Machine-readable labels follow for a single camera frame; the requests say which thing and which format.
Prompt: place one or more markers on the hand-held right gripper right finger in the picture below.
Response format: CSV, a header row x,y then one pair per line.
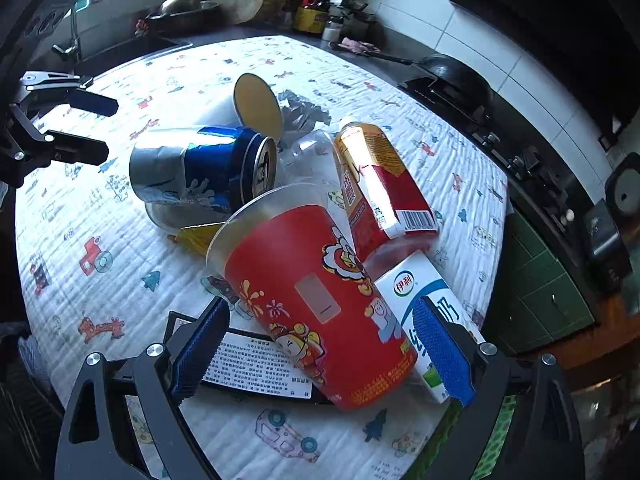
x,y
445,350

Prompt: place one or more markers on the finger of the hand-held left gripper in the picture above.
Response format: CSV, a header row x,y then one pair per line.
x,y
95,102
80,151

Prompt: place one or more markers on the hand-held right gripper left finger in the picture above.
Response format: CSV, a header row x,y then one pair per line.
x,y
200,355

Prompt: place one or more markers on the white and blue milk carton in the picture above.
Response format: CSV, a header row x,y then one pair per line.
x,y
400,290

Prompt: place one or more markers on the red printed paper cup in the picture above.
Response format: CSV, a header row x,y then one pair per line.
x,y
300,285

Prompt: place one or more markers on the metal sink faucet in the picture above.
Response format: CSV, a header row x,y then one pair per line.
x,y
72,35

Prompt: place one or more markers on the black flat box white label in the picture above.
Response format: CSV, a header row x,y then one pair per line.
x,y
260,365

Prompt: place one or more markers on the printed white table cloth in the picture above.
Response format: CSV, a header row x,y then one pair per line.
x,y
100,210

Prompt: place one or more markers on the yellow wrapper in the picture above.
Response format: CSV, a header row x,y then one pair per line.
x,y
197,237

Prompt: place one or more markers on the green kitchen cabinet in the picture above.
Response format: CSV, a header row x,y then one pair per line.
x,y
540,280

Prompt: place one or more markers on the blue and silver drink can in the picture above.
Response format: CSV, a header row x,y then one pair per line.
x,y
200,165

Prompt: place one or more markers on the dark cooking pot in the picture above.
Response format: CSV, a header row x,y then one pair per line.
x,y
185,15

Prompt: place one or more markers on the white paper cup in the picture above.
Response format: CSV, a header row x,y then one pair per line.
x,y
257,102

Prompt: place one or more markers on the dark knitted cloth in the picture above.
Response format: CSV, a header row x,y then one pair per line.
x,y
27,360

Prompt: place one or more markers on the white egg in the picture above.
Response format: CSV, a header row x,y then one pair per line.
x,y
568,216

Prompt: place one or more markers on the yellow and red drink carton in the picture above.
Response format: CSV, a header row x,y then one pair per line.
x,y
375,170

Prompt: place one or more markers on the black rice cooker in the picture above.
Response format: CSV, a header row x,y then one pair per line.
x,y
607,240

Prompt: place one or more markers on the grey crumpled wrapper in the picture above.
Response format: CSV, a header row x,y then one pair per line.
x,y
300,112

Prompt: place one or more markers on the black gas stove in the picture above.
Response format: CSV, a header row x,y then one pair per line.
x,y
500,145

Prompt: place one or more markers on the small white jar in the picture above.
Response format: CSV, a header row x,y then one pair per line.
x,y
331,31

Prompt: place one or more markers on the pink cloth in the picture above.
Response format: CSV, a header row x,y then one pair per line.
x,y
357,45

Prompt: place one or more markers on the black wok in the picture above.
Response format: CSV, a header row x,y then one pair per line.
x,y
455,77

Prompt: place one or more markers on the black range hood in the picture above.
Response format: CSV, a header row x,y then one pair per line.
x,y
550,25

